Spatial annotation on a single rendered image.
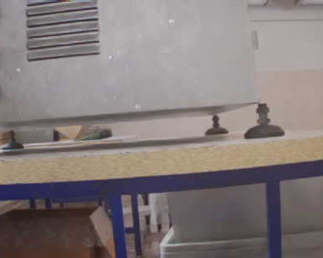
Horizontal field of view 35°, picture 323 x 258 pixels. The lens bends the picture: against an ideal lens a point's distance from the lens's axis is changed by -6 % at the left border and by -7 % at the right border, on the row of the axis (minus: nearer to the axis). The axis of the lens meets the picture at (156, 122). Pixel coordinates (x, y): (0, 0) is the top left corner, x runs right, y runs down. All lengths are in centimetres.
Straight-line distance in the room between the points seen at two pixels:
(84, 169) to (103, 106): 14
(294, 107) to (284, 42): 139
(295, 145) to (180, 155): 12
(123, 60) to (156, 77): 5
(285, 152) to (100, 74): 25
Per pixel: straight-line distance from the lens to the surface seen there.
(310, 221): 149
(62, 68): 69
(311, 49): 1172
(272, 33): 1154
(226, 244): 145
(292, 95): 1147
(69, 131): 255
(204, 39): 69
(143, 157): 55
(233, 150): 56
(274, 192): 124
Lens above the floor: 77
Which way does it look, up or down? 1 degrees up
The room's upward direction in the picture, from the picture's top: 4 degrees counter-clockwise
